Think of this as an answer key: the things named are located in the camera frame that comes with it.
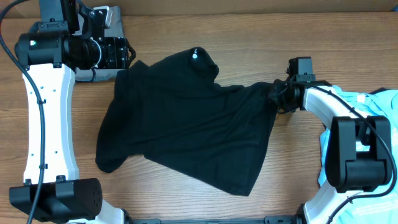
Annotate black t-shirt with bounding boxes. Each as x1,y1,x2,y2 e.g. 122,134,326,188
95,47,277,196

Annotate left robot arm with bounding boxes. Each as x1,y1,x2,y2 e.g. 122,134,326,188
7,1,136,224

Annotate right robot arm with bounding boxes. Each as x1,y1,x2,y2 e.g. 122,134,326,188
264,57,397,223

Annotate folded grey shorts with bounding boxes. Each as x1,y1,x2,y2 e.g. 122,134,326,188
15,1,131,83

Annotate light blue t-shirt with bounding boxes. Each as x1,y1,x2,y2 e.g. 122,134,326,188
317,84,398,224

